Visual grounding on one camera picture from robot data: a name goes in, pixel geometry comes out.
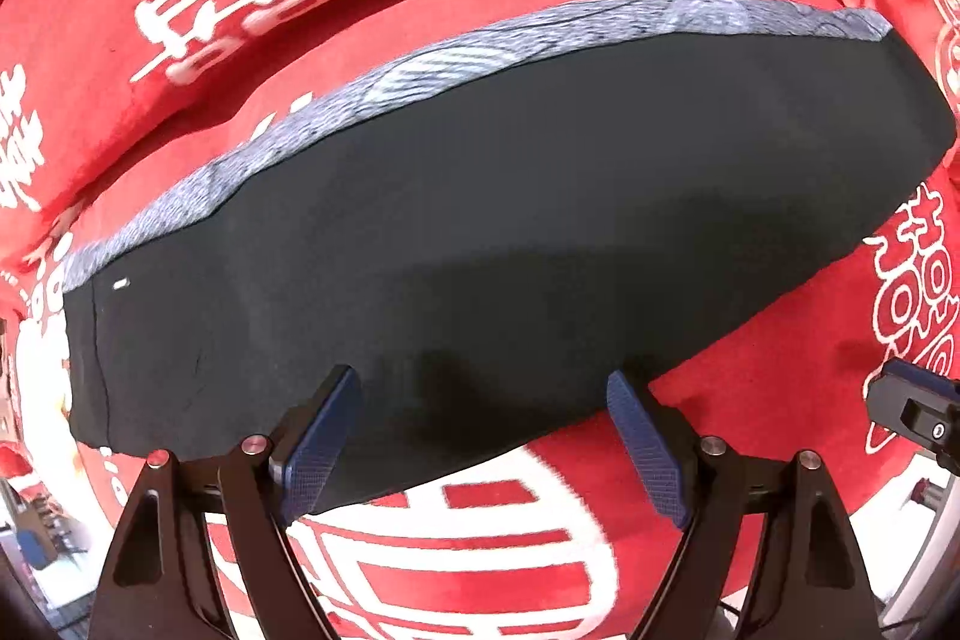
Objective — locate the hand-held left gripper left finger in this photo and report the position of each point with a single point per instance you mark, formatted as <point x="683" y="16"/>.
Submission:
<point x="319" y="452"/>

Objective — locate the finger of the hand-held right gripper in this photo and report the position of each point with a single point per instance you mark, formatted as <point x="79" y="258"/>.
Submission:
<point x="916" y="404"/>

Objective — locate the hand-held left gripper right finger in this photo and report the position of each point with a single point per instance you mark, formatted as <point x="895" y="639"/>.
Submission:
<point x="651" y="452"/>

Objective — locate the black pants with grey lining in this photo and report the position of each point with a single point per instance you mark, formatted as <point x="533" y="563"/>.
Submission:
<point x="480" y="235"/>

